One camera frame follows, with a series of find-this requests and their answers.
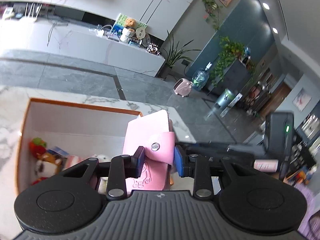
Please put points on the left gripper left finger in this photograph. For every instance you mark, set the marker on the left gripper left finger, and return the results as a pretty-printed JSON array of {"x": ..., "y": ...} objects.
[{"x": 123, "y": 167}]

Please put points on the white marble TV console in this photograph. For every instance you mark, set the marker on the white marble TV console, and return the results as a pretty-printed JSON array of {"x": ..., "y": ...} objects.
[{"x": 75, "y": 41}]

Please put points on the dark grey cabinet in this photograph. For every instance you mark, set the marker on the dark grey cabinet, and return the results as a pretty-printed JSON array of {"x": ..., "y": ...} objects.
[{"x": 235, "y": 78}]

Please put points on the teddy bear in pot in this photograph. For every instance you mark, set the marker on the teddy bear in pot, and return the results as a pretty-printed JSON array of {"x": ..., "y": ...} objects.
[{"x": 128, "y": 30}]

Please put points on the strawberry plush toy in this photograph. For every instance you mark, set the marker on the strawberry plush toy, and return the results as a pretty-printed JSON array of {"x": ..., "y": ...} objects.
[{"x": 37, "y": 147}]

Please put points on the orange cardboard box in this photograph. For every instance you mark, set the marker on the orange cardboard box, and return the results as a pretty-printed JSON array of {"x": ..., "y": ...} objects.
[{"x": 78, "y": 129}]

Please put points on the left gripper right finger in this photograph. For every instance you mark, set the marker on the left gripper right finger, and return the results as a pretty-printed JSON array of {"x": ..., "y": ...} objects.
[{"x": 197, "y": 167}]

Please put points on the blue water jug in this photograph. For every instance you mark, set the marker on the blue water jug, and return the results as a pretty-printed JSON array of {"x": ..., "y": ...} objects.
[{"x": 200, "y": 77}]

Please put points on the pink small heater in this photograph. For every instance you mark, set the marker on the pink small heater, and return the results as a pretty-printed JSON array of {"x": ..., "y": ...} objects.
[{"x": 183, "y": 87}]

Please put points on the hamster plush toy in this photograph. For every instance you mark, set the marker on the hamster plush toy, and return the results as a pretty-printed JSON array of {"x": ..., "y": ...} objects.
[{"x": 48, "y": 165}]

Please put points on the silver trash bin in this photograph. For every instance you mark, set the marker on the silver trash bin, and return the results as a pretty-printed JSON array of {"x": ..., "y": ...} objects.
[{"x": 225, "y": 98}]

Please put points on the pink leather card wallet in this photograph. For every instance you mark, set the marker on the pink leather card wallet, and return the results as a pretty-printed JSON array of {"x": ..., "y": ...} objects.
[{"x": 153, "y": 133}]

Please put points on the white wifi router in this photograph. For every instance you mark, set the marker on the white wifi router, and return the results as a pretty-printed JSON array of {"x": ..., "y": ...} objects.
[{"x": 31, "y": 13}]

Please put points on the potted long leaf plant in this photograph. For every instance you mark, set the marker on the potted long leaf plant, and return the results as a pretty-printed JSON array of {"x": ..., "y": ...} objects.
[{"x": 174, "y": 54}]

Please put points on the pink striped plush toy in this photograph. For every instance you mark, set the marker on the pink striped plush toy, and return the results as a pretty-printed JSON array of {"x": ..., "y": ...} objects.
[{"x": 73, "y": 160}]

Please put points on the purple fluffy rug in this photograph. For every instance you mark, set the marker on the purple fluffy rug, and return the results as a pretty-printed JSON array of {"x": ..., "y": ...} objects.
[{"x": 309, "y": 226}]

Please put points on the hanging green vine plant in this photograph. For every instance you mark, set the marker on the hanging green vine plant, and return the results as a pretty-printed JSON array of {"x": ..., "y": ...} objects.
[{"x": 230, "y": 50}]

